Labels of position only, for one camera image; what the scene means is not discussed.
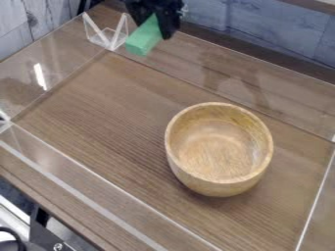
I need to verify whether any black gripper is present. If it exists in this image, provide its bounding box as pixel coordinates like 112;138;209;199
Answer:
124;0;184;40

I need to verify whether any green rectangular stick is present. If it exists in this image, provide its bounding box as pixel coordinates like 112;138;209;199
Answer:
125;15;162;56

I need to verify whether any round wooden bowl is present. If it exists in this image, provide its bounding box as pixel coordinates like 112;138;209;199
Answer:
164;102;273;197

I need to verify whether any clear acrylic corner bracket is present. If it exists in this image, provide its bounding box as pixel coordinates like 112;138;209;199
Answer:
82;13;128;52

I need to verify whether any clear acrylic enclosure wall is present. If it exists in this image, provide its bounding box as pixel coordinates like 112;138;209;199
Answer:
0;21;335;251

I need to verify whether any black table leg bracket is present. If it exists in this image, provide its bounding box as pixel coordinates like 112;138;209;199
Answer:
29;207;74;251

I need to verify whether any black cable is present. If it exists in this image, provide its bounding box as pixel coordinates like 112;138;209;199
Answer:
0;226;26;251

